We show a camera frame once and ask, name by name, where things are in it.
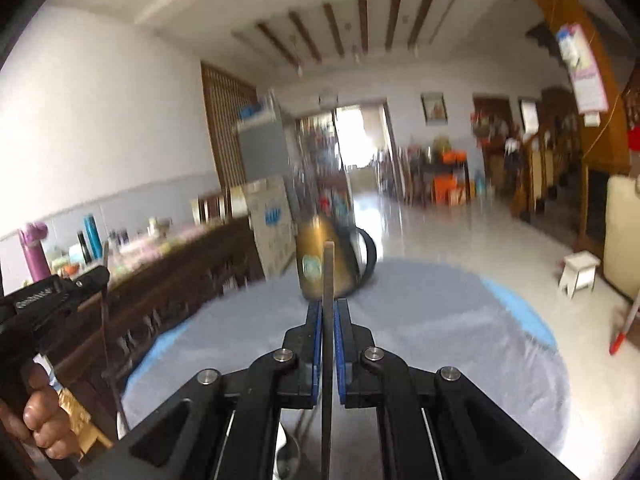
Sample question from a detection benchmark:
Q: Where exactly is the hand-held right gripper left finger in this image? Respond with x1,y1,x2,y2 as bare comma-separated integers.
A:
70,300,323,480

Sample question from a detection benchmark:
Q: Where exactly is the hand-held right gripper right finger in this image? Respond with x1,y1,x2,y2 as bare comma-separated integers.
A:
334,299,581,480

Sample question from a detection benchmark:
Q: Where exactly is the metal utensil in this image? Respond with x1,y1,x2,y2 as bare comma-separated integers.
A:
321,241,335,480

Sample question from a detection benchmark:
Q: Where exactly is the steel utensil holder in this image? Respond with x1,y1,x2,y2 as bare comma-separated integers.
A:
276,407,322,480

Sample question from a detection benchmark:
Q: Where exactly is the person's left hand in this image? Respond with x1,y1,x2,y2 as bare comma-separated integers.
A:
0,360,85,462

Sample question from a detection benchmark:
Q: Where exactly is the pink thermos bottle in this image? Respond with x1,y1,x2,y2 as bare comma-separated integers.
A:
17,220,52,282

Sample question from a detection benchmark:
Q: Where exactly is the blue bottle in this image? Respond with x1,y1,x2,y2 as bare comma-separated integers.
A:
82,214,104,261

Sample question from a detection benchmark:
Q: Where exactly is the gold electric kettle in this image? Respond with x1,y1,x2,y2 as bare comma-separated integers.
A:
294,214,379,302

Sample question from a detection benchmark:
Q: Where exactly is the grey tablecloth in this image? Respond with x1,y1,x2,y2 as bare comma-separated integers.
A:
120,257,573,480

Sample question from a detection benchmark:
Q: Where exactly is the carved wooden sideboard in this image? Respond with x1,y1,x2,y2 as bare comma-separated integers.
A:
47,217,266,453

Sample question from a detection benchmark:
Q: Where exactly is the white chest freezer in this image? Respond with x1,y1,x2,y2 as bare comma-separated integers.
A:
244,179,302,281

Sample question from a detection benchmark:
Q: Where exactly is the blue table cover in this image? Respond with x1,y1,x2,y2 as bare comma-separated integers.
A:
480,280,558,352

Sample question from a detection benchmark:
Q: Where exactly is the dark wooden table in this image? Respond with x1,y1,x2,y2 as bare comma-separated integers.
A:
412,152,472,207

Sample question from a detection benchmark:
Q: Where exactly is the grey refrigerator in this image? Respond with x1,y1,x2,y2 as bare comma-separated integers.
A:
234,102,297,184

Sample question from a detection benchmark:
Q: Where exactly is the small white stool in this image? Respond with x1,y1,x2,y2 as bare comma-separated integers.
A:
556,252,601,301

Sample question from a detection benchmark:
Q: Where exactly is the cream armchair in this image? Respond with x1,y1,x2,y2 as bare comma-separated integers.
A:
602,174,640,302

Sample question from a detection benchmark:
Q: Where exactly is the framed wall picture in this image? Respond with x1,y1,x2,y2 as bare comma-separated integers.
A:
421,92,449,126

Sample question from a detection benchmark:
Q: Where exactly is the red white mop handle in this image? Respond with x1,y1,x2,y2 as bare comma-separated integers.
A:
608,287,640,357

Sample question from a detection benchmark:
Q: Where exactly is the pink wall calendar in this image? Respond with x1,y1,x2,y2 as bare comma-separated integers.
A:
554,22,610,115

